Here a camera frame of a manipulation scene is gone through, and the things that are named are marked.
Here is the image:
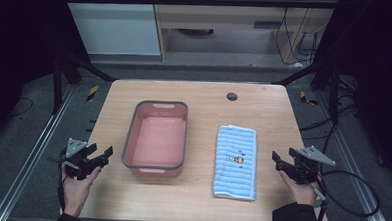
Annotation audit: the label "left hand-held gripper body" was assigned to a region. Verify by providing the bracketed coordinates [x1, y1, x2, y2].
[58, 137, 101, 182]

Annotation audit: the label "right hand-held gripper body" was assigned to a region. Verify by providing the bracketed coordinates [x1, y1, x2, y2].
[286, 144, 338, 187]

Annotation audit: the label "person's right hand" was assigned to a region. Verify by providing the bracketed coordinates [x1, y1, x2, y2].
[277, 169, 319, 207]

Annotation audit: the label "person's left hand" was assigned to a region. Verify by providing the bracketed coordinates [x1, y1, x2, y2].
[58, 163, 103, 219]

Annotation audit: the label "blue striped towel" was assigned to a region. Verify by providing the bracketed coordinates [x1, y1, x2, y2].
[211, 123, 259, 202]

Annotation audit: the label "yellow black striped tape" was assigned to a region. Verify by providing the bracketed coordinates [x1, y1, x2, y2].
[298, 90, 320, 107]
[85, 84, 100, 103]

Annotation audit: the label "pink plastic basin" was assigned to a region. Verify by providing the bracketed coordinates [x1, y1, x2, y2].
[120, 98, 189, 178]

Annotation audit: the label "black metal stand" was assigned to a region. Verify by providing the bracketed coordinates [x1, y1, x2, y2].
[271, 58, 343, 125]
[49, 47, 119, 119]

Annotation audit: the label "white cabinet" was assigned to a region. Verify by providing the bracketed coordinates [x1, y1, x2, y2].
[56, 0, 165, 59]

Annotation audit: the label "light wooden desk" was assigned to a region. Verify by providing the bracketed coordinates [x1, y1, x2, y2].
[147, 0, 341, 70]

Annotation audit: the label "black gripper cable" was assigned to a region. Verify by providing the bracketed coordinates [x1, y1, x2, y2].
[311, 169, 382, 221]
[45, 153, 70, 213]

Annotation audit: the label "aluminium floor rail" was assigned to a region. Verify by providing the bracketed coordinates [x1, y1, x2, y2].
[0, 81, 78, 221]
[308, 91, 392, 221]

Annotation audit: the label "black floor cables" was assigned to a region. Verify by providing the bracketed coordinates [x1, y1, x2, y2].
[296, 74, 362, 156]

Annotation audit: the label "thin black floor cable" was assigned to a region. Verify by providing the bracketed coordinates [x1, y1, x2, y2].
[6, 95, 35, 119]

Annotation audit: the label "hanging black cables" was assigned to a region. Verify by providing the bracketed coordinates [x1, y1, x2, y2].
[273, 6, 321, 68]

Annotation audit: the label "black horizontal frame bar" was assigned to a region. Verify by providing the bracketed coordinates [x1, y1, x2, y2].
[60, 0, 341, 16]

